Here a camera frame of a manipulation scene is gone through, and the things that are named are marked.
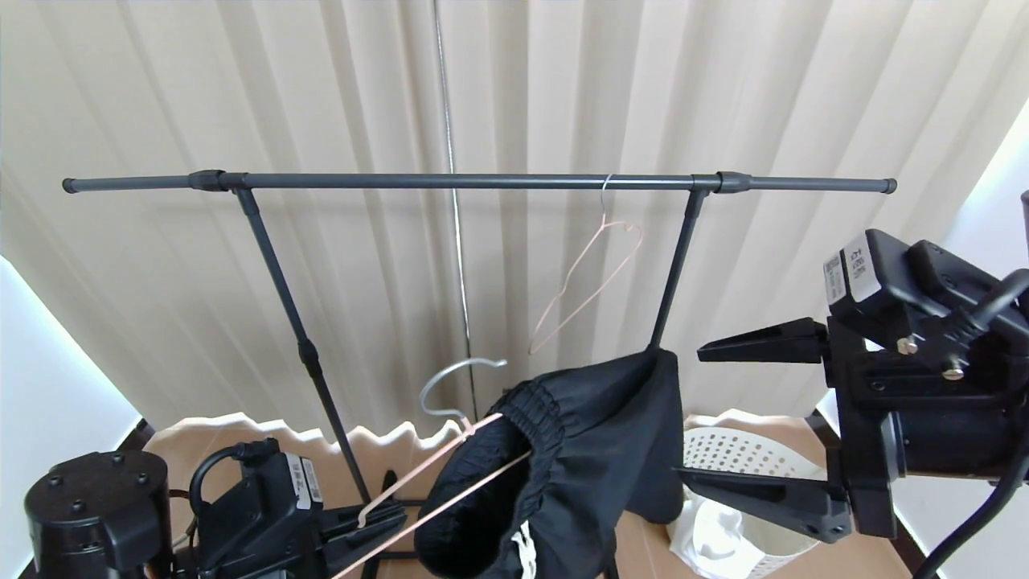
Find pink clothes hanger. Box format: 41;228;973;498
527;174;645;357
331;358;533;579

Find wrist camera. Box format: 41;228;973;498
822;229;1029;403
187;437;329;579

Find black clothes rack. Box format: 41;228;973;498
63;170;898;579

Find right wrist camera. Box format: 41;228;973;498
822;229;1029;403

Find beige curtain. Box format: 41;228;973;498
0;0;1029;451

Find black shorts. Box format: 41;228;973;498
413;347;687;579

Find white garment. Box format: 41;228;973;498
669;491;765;579

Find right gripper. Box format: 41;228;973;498
675;317;1029;544

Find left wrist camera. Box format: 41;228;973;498
187;437;329;579

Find silver curtain wand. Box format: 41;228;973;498
434;0;481;421

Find white laundry basket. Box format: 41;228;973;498
667;410;838;579

